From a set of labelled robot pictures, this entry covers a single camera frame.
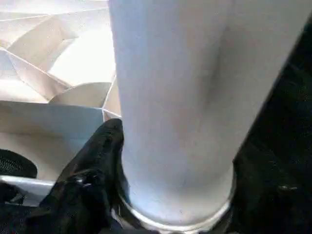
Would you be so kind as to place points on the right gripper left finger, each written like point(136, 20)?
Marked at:
point(85, 190)

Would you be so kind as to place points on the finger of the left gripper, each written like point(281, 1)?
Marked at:
point(17, 163)

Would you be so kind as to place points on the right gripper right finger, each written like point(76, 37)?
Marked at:
point(275, 200)

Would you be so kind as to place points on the white plastic table top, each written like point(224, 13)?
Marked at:
point(48, 73)

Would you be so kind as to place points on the white plastic table leg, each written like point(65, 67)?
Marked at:
point(170, 97)

